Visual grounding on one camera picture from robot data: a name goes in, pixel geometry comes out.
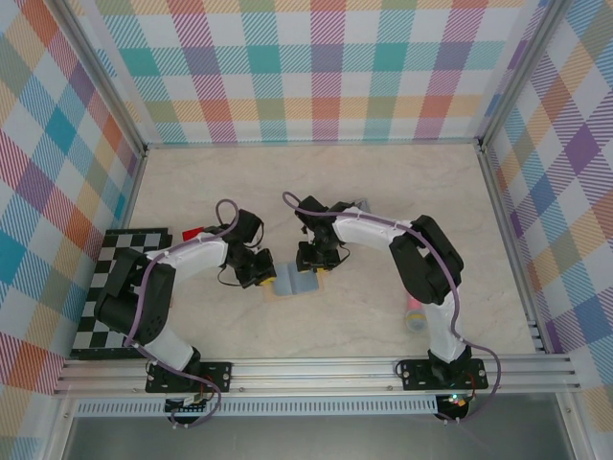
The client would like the pink yellow blue bottle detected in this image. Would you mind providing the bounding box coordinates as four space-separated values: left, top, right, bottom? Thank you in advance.
404 297 425 334

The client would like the slotted white cable tray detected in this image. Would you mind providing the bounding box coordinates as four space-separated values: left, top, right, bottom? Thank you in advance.
75 398 441 418

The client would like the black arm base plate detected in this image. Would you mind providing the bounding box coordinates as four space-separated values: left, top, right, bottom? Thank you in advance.
145 361 234 395
397 357 489 392

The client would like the circuit board with green light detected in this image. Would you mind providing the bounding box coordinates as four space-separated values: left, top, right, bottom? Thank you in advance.
440 391 475 411

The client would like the grey metal panel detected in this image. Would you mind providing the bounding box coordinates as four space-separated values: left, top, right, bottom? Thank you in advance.
45 393 593 460

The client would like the aluminium frame post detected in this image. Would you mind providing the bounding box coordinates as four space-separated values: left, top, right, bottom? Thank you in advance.
478 0 564 150
56 0 148 157

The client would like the small circuit board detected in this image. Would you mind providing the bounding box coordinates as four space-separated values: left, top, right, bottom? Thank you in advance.
165 393 213 416

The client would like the aluminium frame rail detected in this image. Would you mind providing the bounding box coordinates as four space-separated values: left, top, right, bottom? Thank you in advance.
114 149 149 234
478 143 550 355
142 137 484 151

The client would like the black silver chessboard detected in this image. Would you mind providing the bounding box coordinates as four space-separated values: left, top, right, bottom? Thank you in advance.
69 227 174 359

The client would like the tan card holder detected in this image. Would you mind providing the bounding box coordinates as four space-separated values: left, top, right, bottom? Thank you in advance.
262 262 327 304

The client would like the wide aluminium mounting rail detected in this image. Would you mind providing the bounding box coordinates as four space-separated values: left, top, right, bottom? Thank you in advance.
53 353 581 397

